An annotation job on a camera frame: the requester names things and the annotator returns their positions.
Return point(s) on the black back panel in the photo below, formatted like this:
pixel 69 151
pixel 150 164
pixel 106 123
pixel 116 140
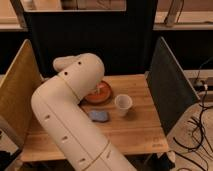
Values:
pixel 122 39

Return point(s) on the blue eraser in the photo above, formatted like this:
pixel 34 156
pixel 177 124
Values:
pixel 98 116

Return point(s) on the right dark side panel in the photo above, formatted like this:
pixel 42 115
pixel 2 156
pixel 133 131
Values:
pixel 171 90

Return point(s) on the white plastic cup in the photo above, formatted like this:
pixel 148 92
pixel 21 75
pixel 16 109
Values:
pixel 123 103

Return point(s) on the left wooden side panel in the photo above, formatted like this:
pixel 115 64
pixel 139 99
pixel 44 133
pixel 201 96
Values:
pixel 16 88

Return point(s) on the orange ceramic bowl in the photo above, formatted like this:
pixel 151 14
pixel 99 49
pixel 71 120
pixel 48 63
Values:
pixel 100 94

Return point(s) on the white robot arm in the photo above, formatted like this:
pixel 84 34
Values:
pixel 56 106

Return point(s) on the power strip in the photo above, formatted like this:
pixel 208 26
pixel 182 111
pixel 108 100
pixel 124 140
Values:
pixel 198 83

